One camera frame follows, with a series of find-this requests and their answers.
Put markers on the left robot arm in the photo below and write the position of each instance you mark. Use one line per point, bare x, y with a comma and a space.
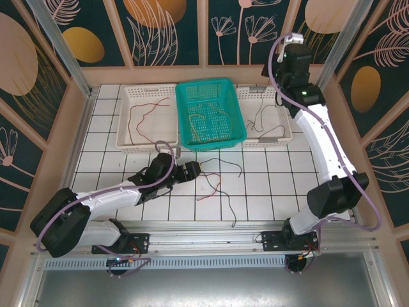
105, 198

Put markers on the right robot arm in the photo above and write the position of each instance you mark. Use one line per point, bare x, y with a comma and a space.
322, 140

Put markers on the small white plastic basket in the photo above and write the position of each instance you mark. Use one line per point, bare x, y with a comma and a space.
274, 118

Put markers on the large white plastic basket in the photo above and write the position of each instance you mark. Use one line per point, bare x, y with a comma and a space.
153, 128

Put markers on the teal plastic basket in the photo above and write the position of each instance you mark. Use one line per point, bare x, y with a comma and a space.
207, 89

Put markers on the grey metal sheet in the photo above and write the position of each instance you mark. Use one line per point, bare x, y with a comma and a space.
204, 288

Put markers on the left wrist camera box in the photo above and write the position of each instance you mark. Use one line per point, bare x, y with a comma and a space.
177, 152

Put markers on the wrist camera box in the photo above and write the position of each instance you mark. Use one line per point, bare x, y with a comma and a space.
177, 152
294, 38

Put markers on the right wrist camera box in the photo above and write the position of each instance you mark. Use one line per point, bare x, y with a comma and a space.
294, 38

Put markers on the aluminium frame post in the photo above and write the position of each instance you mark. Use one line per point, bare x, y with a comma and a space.
61, 48
340, 48

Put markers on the aluminium mounting rail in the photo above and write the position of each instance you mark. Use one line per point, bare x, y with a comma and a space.
207, 236

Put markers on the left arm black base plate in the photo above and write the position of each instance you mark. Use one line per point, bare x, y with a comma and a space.
140, 240

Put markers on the aluminium side rail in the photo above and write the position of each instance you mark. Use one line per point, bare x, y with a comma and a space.
81, 134

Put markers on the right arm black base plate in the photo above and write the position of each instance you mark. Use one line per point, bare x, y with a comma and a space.
271, 240

